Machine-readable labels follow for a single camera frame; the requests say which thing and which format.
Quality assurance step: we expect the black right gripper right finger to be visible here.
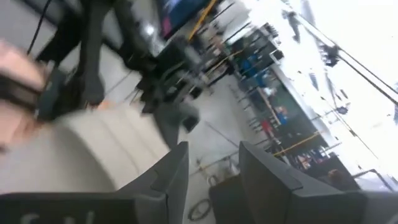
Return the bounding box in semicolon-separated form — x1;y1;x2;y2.
238;141;398;224

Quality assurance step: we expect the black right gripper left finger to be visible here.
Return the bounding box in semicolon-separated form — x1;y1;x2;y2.
0;141;190;224

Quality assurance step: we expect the grey-green rubber slide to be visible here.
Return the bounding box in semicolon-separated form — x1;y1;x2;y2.
0;105;172;194

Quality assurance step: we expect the pale pink rubber slide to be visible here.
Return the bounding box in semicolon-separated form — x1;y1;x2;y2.
0;39;48;151

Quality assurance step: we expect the black floor cable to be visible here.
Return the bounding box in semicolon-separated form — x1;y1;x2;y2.
187;198;213;223

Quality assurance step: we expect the wall display screen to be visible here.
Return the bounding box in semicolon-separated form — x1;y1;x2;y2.
158;0;216;40

